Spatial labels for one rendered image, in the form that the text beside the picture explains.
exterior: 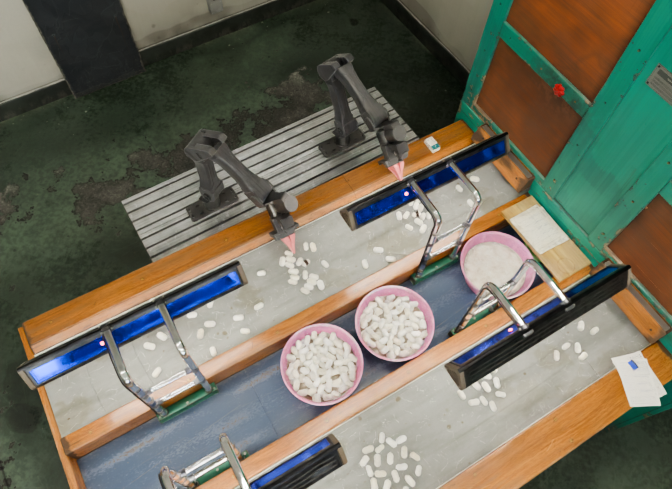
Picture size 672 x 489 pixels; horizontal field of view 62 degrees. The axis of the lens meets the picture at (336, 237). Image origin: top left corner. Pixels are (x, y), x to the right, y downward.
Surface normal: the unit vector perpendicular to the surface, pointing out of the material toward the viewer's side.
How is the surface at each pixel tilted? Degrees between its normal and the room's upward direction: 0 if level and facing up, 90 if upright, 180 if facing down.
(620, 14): 90
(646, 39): 90
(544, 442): 0
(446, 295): 0
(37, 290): 0
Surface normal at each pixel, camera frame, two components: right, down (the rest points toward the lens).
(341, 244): 0.03, -0.48
